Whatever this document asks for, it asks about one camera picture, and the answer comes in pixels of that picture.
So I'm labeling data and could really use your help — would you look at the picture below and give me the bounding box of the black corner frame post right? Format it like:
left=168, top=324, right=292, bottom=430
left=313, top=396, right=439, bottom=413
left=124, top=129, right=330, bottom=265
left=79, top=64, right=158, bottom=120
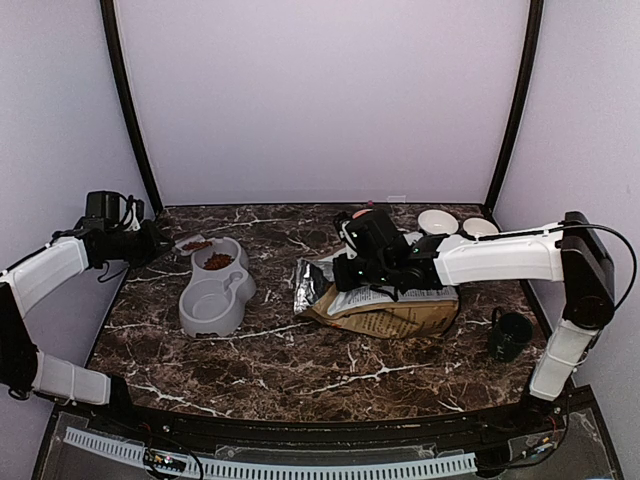
left=483, top=0, right=545, bottom=217

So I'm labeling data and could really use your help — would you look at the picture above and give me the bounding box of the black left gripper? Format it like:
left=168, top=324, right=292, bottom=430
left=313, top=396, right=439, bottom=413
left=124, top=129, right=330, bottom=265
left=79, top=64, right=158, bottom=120
left=104, top=219, right=174, bottom=269

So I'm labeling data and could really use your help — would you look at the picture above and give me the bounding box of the white cable duct strip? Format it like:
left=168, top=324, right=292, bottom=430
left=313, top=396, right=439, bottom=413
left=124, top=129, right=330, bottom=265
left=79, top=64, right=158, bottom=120
left=63, top=427, right=477, bottom=479

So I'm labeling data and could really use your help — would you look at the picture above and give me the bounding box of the silver metal scoop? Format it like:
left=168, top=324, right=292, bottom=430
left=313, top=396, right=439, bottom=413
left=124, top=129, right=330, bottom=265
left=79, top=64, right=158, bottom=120
left=173, top=234, right=212, bottom=256

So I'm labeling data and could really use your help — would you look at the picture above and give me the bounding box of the black corner frame post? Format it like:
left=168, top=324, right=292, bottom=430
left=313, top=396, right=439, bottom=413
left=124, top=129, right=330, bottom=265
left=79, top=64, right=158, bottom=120
left=99, top=0, right=164, bottom=214
left=483, top=0, right=545, bottom=217

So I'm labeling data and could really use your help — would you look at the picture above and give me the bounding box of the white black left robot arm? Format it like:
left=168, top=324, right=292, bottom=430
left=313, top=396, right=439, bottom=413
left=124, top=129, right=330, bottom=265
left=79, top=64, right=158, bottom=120
left=1, top=191, right=174, bottom=436

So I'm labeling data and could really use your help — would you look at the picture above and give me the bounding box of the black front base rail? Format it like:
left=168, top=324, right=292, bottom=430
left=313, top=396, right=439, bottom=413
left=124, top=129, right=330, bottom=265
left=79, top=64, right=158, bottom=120
left=54, top=394, right=569, bottom=453

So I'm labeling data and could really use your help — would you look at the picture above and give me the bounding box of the white ceramic bowl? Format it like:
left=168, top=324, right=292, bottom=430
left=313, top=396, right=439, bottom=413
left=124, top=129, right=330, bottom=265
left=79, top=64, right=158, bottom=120
left=417, top=209, right=459, bottom=235

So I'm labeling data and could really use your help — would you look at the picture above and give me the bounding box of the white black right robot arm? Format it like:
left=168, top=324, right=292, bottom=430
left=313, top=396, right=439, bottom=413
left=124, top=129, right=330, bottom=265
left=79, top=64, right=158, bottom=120
left=332, top=209, right=627, bottom=434

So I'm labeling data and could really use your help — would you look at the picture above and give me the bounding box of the black corner frame post left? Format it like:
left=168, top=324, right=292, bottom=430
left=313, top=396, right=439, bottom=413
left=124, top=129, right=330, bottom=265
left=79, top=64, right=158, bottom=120
left=99, top=0, right=164, bottom=214

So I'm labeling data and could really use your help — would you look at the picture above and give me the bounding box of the dark rimmed white bowl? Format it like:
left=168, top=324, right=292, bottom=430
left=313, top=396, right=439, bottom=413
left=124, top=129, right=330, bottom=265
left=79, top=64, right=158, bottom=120
left=462, top=217, right=499, bottom=237

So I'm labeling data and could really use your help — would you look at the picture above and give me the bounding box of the brown pet food bag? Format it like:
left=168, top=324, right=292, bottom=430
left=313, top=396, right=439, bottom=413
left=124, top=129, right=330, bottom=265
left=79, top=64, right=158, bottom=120
left=293, top=257, right=460, bottom=339

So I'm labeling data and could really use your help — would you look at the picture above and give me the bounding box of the red patterned bowl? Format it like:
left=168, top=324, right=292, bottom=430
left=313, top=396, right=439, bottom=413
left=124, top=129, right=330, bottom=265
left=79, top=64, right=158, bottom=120
left=351, top=208, right=373, bottom=219

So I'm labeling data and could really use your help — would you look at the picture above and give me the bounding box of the brown pet food kibble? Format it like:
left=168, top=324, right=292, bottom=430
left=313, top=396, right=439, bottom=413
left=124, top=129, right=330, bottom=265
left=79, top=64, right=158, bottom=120
left=202, top=253, right=235, bottom=271

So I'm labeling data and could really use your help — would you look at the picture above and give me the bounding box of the translucent double pet bowl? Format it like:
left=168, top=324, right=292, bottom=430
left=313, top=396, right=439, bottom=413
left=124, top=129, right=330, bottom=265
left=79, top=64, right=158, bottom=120
left=178, top=237, right=256, bottom=337

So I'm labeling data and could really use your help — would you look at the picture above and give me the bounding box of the dark green mug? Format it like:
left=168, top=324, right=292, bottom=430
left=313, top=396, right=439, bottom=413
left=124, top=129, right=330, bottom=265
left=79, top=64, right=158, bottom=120
left=488, top=307, right=534, bottom=363

